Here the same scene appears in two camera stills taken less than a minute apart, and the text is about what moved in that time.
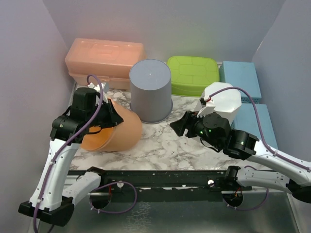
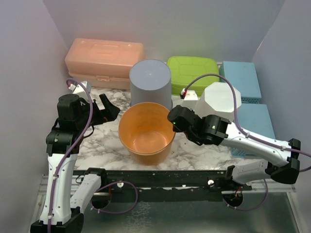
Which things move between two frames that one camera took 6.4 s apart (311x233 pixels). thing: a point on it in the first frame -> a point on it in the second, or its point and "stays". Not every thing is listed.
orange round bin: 124,137 -> 147,133
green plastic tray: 190,74 stays
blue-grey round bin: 151,90 stays
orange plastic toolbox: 111,60 stays
